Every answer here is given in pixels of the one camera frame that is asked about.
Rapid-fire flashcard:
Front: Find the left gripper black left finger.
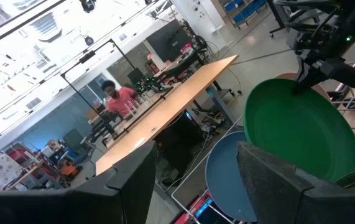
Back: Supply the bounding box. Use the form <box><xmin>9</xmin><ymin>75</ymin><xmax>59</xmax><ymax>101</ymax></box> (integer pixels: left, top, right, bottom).
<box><xmin>0</xmin><ymin>140</ymin><xmax>158</xmax><ymax>224</ymax></box>

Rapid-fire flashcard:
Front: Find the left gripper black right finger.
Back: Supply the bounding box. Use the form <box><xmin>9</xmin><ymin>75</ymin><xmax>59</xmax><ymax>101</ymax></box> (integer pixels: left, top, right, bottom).
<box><xmin>236</xmin><ymin>141</ymin><xmax>355</xmax><ymax>224</ymax></box>

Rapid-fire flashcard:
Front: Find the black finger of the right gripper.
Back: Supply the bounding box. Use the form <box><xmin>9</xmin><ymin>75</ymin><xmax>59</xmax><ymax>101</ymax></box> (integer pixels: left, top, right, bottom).
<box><xmin>292</xmin><ymin>58</ymin><xmax>325</xmax><ymax>95</ymax></box>
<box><xmin>321</xmin><ymin>58</ymin><xmax>355</xmax><ymax>89</ymax></box>

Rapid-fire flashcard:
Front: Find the pink plate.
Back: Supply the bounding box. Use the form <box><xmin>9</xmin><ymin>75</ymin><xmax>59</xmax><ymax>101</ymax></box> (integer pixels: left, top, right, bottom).
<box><xmin>275</xmin><ymin>72</ymin><xmax>332</xmax><ymax>102</ymax></box>

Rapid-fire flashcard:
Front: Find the green plate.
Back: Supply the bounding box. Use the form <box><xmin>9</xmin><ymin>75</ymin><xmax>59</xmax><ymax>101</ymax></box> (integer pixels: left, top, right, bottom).
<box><xmin>243</xmin><ymin>78</ymin><xmax>355</xmax><ymax>187</ymax></box>

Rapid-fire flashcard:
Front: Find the blue plate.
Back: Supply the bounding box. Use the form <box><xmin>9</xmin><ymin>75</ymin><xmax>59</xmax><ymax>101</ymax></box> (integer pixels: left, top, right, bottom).
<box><xmin>205</xmin><ymin>130</ymin><xmax>259</xmax><ymax>222</ymax></box>

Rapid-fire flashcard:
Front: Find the orange object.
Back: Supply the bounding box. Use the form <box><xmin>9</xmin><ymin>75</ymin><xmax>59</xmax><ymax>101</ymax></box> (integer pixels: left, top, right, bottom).
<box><xmin>59</xmin><ymin>160</ymin><xmax>79</xmax><ymax>177</ymax></box>

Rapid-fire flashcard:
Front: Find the shelf with blue bins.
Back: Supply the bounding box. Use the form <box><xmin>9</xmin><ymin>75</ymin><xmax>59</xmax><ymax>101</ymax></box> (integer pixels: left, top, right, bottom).
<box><xmin>223</xmin><ymin>0</ymin><xmax>267</xmax><ymax>24</ymax></box>

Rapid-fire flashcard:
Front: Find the black computer tower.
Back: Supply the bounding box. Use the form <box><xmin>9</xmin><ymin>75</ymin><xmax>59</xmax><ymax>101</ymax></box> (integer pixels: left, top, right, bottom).
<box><xmin>155</xmin><ymin>110</ymin><xmax>206</xmax><ymax>185</ymax></box>

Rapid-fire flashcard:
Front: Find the person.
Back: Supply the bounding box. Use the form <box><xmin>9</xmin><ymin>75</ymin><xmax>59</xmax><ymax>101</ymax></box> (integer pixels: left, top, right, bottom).
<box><xmin>101</xmin><ymin>80</ymin><xmax>139</xmax><ymax>119</ymax></box>

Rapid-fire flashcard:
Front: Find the patterned cloth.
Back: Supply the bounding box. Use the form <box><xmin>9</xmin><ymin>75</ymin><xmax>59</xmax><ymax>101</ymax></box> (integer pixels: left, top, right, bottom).
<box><xmin>0</xmin><ymin>152</ymin><xmax>24</xmax><ymax>191</ymax></box>

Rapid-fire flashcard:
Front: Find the long wooden table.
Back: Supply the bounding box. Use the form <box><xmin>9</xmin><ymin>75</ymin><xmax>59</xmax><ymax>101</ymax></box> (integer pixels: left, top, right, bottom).
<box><xmin>95</xmin><ymin>55</ymin><xmax>239</xmax><ymax>177</ymax></box>

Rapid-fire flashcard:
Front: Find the black monitor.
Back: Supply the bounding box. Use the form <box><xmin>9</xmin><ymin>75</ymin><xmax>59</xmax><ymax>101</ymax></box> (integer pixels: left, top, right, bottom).
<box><xmin>145</xmin><ymin>19</ymin><xmax>194</xmax><ymax>63</ymax></box>

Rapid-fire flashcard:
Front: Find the grey wire dish rack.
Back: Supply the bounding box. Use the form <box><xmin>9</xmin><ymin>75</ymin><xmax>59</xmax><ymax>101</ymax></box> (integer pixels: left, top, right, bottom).
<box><xmin>170</xmin><ymin>52</ymin><xmax>355</xmax><ymax>224</ymax></box>

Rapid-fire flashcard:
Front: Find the black overhead rig frame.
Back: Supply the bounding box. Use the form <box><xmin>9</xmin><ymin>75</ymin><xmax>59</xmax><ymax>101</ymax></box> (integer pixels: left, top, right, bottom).
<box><xmin>60</xmin><ymin>39</ymin><xmax>141</xmax><ymax>113</ymax></box>

